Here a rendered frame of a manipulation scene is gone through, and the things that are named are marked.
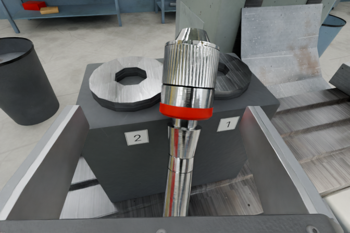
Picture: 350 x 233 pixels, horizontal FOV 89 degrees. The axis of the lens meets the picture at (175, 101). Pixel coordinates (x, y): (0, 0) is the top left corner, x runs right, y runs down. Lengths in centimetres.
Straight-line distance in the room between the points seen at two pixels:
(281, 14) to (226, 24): 19
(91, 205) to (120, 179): 10
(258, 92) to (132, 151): 16
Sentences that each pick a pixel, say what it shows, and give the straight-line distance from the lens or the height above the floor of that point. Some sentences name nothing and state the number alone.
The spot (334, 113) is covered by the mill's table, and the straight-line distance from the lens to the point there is 61.
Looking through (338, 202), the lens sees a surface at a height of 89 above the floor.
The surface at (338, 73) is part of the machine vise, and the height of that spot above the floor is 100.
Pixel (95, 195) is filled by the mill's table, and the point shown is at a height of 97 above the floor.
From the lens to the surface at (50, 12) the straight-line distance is 404.
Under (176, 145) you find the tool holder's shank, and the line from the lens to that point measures 16.
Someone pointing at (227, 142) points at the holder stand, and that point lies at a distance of 24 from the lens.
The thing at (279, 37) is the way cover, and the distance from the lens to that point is 75.
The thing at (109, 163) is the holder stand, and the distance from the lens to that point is 23.
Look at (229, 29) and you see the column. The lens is 67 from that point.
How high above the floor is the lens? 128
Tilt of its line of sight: 43 degrees down
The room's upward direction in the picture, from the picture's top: 2 degrees clockwise
